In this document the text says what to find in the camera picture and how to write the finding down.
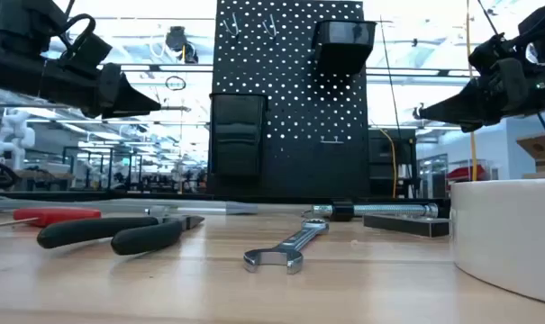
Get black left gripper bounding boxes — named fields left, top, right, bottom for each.
left=40, top=60, right=163, bottom=121

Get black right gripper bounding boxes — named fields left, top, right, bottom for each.
left=416, top=57, right=545, bottom=134

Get black C-clamp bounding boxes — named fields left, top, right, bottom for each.
left=301, top=201, right=451, bottom=239

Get black-handled pliers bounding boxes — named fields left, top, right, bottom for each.
left=36, top=214, right=206, bottom=257

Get red-handled screwdriver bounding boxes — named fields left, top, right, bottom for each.
left=0, top=206, right=104, bottom=229

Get white masking tape roll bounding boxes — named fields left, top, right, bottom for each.
left=448, top=177, right=545, bottom=308

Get silver utility knife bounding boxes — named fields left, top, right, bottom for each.
left=163, top=201, right=259, bottom=216

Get silver combination wrench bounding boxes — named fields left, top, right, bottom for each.
left=242, top=218, right=331, bottom=275

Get silver peg hook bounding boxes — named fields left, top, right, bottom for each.
left=222, top=12, right=242, bottom=40
left=261, top=13, right=280, bottom=40

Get red storage bin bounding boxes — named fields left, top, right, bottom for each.
left=446, top=164, right=488, bottom=182

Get black cabinet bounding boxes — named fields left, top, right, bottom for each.
left=368, top=129, right=418, bottom=199

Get cardboard box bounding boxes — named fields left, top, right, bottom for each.
left=516, top=132, right=545, bottom=180

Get tall black pegboard bin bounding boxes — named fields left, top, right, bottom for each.
left=208, top=92, right=268, bottom=178

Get wide black pegboard bin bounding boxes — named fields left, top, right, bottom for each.
left=311, top=19, right=377, bottom=76

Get black metal pegboard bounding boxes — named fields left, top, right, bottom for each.
left=207, top=0, right=372, bottom=202

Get yellow hanging strap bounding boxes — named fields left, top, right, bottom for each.
left=464, top=0, right=479, bottom=183

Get black hanging cable loop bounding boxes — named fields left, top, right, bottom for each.
left=164, top=75, right=187, bottom=92

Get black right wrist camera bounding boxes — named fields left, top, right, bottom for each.
left=468, top=33, right=522, bottom=74

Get black ceiling cable reel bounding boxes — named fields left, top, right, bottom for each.
left=165, top=25, right=200, bottom=65

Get curved yellow cable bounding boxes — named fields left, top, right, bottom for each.
left=374, top=127, right=398, bottom=199

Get black aluminium table frame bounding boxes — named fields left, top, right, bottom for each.
left=0, top=190, right=453, bottom=204

